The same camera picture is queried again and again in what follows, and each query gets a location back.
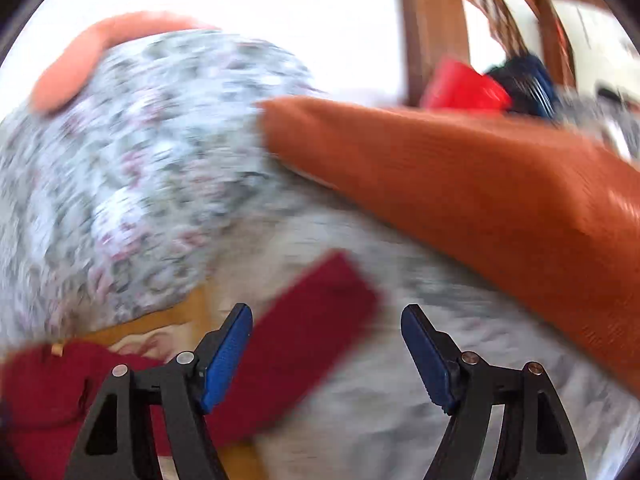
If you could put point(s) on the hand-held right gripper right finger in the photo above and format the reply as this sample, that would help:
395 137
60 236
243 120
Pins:
425 355

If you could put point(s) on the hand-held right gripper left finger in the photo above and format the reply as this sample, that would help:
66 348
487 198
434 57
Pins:
225 355

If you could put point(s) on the dark red garment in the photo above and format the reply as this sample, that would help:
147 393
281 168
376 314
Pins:
300 320

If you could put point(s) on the light grey mottled cloth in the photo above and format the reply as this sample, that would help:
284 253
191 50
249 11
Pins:
330 410

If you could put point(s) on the rust orange knitted garment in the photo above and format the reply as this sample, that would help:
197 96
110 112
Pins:
450 175

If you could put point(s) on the grey floral bedsheet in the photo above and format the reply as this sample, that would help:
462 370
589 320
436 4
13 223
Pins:
150 160

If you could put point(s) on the bright red cloth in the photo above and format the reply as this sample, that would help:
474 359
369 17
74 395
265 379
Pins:
460 90

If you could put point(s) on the navy blue cloth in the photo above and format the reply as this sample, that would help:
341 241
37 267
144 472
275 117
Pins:
530 85

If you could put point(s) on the grey patterned cloth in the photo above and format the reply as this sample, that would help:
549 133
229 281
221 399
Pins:
590 110

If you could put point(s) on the salmon pink pillow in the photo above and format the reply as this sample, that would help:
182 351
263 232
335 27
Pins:
75 70

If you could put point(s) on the wooden chair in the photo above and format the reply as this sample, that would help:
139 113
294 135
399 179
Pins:
430 20

